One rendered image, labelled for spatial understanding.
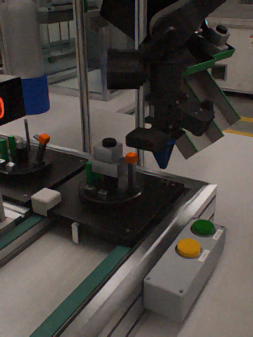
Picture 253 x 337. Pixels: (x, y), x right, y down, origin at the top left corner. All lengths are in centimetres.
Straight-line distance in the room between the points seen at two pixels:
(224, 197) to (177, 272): 45
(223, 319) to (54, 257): 32
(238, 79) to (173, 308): 447
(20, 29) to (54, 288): 116
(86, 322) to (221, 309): 27
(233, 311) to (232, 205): 36
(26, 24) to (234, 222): 110
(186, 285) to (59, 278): 23
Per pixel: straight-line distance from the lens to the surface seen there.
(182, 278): 66
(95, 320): 61
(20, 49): 167
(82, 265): 75
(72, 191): 87
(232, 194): 110
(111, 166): 80
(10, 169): 94
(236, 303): 78
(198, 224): 76
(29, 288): 73
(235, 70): 500
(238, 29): 493
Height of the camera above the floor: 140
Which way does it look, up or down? 26 degrees down
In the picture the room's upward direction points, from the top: 1 degrees counter-clockwise
